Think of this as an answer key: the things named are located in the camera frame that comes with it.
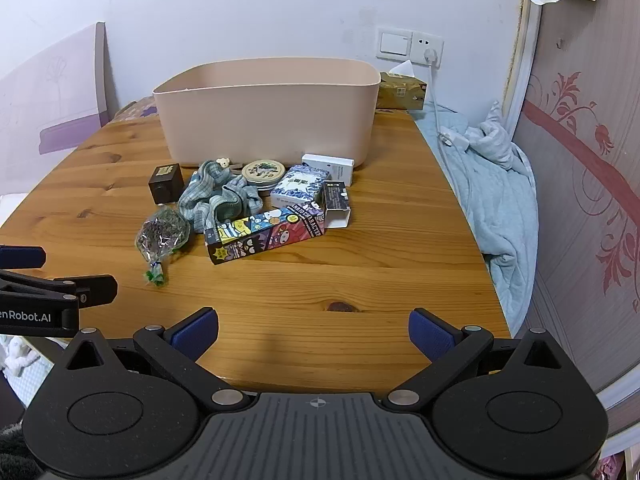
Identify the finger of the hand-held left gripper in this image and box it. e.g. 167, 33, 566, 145
0, 245, 47, 269
0, 270, 119, 307

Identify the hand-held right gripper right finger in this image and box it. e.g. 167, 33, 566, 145
382, 308, 573, 408

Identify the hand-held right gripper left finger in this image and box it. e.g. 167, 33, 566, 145
62, 308, 253, 408

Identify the dried flower sachet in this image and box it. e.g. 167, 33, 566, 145
135, 206, 192, 288

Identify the colourful cartoon box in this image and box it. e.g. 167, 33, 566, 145
204, 202, 326, 266

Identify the small black box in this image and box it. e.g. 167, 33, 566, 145
148, 164, 182, 206

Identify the green checkered cloth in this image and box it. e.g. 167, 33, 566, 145
178, 160, 264, 233

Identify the black and white box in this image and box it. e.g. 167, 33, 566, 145
320, 180, 351, 229

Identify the bear hair clip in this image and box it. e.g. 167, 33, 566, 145
215, 156, 247, 176

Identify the round metal tin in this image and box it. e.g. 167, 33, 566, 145
241, 159, 286, 192

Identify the blue and white patterned box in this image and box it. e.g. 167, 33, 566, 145
270, 164, 331, 209

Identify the pink plastic storage bin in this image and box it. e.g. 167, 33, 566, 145
152, 57, 383, 170

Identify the white patterned bedding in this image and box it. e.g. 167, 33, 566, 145
0, 335, 56, 406

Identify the dark fuzzy cloth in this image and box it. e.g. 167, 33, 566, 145
0, 425, 41, 480

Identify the light blue blanket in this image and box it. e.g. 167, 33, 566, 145
412, 100, 538, 338

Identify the purple and white panel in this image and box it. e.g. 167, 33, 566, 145
0, 22, 111, 156

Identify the floral bed cover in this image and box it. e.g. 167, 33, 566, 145
111, 96, 161, 122

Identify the wardrobe door with floral decal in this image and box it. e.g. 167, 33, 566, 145
510, 0, 640, 411

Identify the gold tissue box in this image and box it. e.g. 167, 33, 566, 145
376, 60, 428, 111

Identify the white plug with cable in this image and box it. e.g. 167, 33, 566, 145
422, 47, 472, 153

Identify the white door frame strip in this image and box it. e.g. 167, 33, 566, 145
501, 0, 543, 126

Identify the white wall switch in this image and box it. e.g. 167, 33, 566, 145
376, 26, 414, 59

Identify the white wall socket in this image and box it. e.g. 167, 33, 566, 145
410, 31, 444, 68

